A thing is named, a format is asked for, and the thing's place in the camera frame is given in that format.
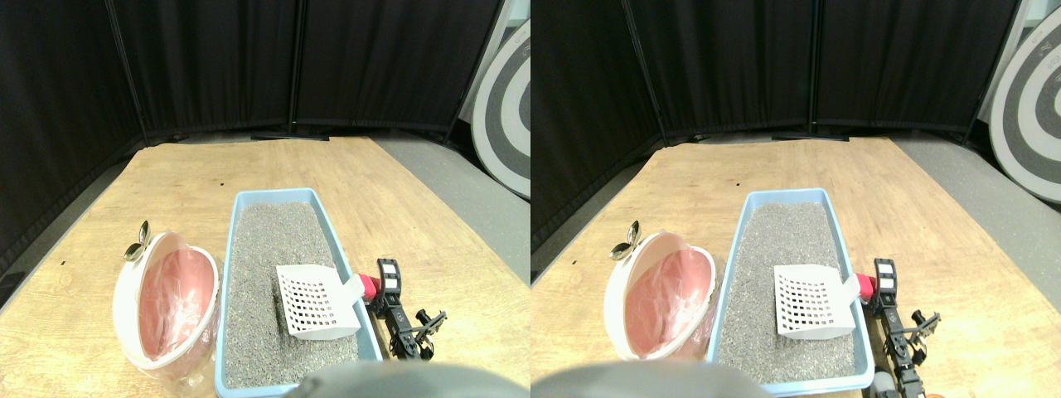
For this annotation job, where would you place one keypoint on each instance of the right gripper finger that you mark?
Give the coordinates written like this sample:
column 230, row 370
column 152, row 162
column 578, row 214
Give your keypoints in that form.
column 885, row 278
column 390, row 278

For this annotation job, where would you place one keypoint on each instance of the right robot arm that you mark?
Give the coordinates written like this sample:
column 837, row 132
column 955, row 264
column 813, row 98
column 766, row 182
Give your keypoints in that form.
column 903, row 365
column 408, row 347

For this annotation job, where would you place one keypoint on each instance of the blue litter tray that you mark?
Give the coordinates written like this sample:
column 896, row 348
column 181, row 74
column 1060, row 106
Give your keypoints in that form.
column 253, row 274
column 750, row 274

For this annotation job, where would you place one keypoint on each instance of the black curtain stand foot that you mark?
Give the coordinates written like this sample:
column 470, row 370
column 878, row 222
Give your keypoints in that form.
column 290, row 133
column 811, row 133

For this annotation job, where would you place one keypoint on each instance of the grey and white round board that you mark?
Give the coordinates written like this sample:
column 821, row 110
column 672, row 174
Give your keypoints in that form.
column 1024, row 108
column 501, row 116

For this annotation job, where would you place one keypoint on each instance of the white bin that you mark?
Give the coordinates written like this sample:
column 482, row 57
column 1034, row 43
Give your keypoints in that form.
column 133, row 307
column 622, row 307

